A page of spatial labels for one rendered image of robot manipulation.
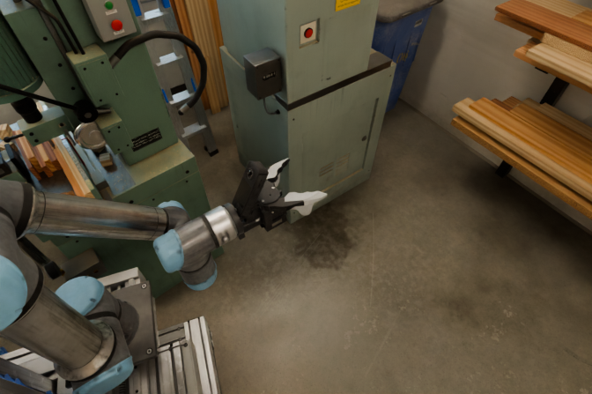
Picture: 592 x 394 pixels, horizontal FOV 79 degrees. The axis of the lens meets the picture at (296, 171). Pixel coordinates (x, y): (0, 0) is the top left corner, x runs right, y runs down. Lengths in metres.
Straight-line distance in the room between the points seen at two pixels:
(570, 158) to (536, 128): 0.22
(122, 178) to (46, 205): 0.80
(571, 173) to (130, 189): 1.91
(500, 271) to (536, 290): 0.19
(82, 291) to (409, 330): 1.50
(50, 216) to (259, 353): 1.37
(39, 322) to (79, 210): 0.19
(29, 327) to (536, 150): 2.00
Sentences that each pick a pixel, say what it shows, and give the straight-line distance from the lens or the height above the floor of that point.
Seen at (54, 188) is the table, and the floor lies 0.90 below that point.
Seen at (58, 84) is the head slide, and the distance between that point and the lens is 1.35.
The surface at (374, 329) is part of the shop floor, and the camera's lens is 1.97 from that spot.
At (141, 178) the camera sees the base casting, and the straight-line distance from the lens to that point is 1.49.
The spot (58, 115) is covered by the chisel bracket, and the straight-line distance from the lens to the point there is 1.45.
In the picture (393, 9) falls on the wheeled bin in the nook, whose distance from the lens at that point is 2.24.
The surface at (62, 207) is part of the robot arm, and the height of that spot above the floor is 1.34.
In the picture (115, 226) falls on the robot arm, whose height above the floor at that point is 1.25.
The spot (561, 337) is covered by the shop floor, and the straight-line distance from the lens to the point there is 2.32.
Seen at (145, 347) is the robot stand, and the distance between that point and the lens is 1.14.
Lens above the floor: 1.85
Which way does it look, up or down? 49 degrees down
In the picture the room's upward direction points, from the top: straight up
